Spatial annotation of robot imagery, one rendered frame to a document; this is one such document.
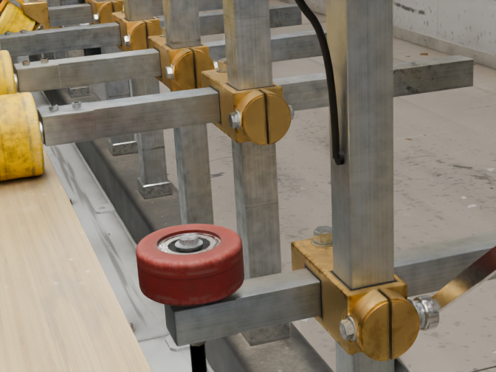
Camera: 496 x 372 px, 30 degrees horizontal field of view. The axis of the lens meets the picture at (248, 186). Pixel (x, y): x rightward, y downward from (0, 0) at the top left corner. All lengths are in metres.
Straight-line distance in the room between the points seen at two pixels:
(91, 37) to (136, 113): 0.50
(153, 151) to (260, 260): 0.50
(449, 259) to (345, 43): 0.23
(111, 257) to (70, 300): 0.79
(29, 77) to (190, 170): 0.22
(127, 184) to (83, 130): 0.61
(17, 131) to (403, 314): 0.39
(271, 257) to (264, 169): 0.09
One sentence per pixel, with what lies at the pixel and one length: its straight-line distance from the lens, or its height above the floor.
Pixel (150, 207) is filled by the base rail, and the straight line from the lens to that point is 1.38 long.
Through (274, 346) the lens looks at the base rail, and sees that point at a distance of 0.97.
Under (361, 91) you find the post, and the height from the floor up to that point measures 1.02.
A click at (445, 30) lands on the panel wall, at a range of 5.98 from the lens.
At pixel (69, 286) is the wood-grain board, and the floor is 0.90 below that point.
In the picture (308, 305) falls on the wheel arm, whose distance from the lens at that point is 0.73.
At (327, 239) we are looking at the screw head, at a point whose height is 0.88.
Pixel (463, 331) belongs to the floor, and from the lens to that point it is 2.50.
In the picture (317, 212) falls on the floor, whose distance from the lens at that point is 3.30.
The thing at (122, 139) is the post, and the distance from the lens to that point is 1.65.
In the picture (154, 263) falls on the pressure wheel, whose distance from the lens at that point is 0.67.
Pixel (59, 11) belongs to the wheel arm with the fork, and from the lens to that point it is 1.64.
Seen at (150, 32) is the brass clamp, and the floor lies 0.96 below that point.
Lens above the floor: 1.17
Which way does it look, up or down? 19 degrees down
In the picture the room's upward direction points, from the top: 3 degrees counter-clockwise
